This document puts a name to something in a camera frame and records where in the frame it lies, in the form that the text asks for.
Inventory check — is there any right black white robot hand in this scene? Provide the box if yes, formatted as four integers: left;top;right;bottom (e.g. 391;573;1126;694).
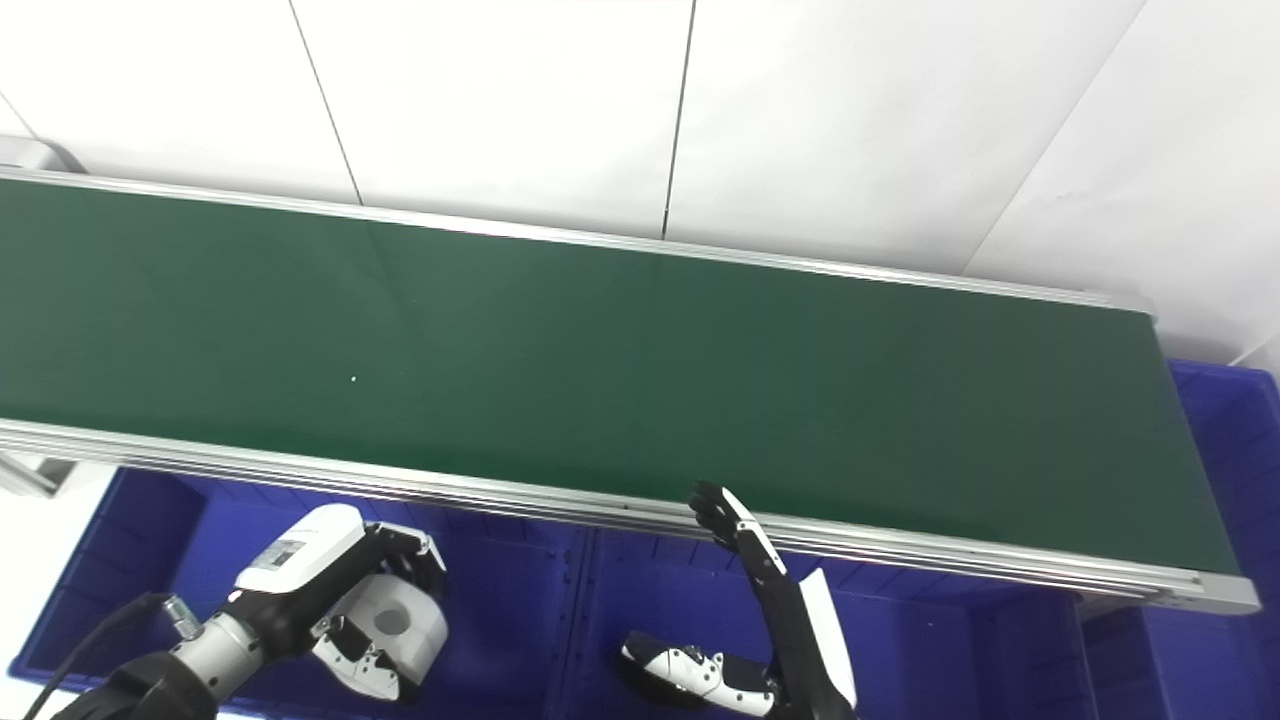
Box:
619;482;860;720

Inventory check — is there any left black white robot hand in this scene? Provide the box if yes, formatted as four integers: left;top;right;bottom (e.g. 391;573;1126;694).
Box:
224;503;449;707

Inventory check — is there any white round plastic part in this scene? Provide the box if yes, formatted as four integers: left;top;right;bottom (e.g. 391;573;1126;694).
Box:
343;572;449;698

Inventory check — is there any green conveyor belt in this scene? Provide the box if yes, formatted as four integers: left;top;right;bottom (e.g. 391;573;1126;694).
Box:
0;166;1261;616
0;178;1241;576

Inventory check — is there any large blue plastic bin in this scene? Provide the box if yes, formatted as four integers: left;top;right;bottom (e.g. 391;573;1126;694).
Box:
8;467;593;717
1078;360;1280;720
560;528;1103;720

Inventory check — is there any grey conveyor end housing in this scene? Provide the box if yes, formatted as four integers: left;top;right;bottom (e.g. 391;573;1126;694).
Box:
0;135;89;177

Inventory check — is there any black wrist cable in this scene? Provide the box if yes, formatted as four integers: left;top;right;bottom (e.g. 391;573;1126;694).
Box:
20;591;193;720

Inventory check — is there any aluminium conveyor support bracket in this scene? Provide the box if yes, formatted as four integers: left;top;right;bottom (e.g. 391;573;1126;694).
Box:
0;451;79;499

